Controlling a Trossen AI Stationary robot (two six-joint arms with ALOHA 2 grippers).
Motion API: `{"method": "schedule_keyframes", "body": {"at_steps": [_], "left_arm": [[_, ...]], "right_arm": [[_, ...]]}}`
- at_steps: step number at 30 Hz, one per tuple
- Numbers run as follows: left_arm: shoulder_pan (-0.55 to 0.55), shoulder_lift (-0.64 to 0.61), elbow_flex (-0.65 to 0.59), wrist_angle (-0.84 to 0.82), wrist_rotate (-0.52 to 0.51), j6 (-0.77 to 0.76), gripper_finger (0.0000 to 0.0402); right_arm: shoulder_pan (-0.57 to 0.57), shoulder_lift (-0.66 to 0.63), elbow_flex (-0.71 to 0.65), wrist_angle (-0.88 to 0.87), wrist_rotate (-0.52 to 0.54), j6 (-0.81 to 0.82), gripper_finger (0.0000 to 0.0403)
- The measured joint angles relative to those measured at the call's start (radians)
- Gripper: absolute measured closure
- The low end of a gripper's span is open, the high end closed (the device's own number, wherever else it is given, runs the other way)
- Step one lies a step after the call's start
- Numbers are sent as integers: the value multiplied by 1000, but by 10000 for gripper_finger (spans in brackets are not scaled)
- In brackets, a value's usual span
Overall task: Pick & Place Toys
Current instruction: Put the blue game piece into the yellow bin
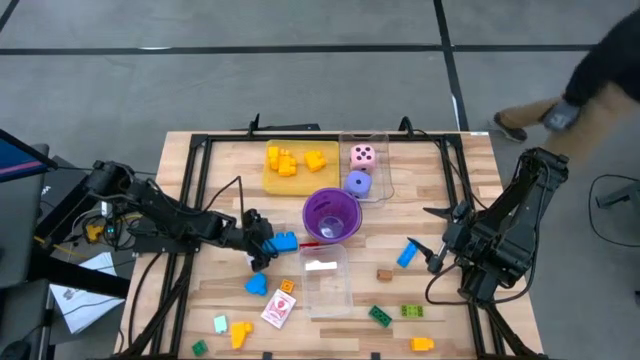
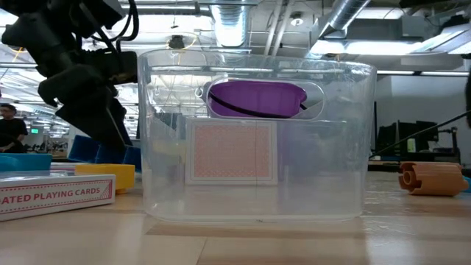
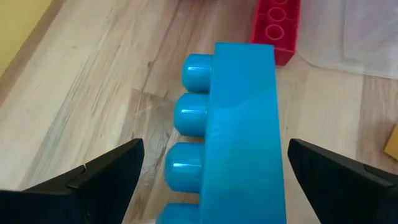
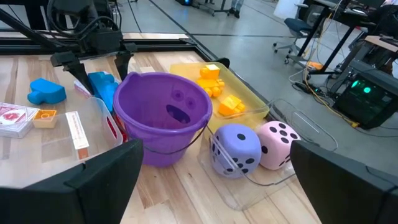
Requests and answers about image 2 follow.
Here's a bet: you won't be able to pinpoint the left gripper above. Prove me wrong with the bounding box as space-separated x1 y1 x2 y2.
38 65 135 153

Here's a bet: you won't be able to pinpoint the wide silver spiral duct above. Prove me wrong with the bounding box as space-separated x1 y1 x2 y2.
210 2 252 49

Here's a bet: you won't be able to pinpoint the black ceiling camera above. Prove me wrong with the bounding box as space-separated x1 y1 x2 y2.
167 34 187 52

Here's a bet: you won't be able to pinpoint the red-backed playing card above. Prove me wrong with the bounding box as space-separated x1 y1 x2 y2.
184 117 279 186

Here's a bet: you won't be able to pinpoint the black monitors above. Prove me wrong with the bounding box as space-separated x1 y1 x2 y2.
378 119 439 158

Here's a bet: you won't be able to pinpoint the black stand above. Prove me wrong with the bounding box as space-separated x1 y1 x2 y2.
438 126 461 167

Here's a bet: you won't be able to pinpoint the long ceiling light panel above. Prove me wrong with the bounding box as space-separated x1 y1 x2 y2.
309 38 419 57

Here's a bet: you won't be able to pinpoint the clear plastic bin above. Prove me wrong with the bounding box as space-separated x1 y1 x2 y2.
137 49 378 222

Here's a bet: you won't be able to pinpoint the person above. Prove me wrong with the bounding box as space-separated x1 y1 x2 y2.
0 103 29 155

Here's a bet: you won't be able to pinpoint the brown toy block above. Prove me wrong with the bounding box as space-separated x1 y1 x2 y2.
397 161 471 197

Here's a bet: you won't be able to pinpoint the slanted silver spiral duct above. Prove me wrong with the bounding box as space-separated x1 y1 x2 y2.
319 0 372 38

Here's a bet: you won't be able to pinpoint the thin black cable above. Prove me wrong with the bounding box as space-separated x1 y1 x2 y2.
369 112 470 160

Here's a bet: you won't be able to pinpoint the blue triangular toy block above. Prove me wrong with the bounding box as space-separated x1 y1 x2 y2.
0 152 53 173

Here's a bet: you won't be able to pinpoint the yellow toy block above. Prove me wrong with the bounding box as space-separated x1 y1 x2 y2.
74 163 136 195

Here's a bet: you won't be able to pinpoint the purple plastic bucket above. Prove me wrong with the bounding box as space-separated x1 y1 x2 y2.
202 79 309 120

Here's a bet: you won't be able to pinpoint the blue plastic tray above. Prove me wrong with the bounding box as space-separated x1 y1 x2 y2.
68 134 143 174

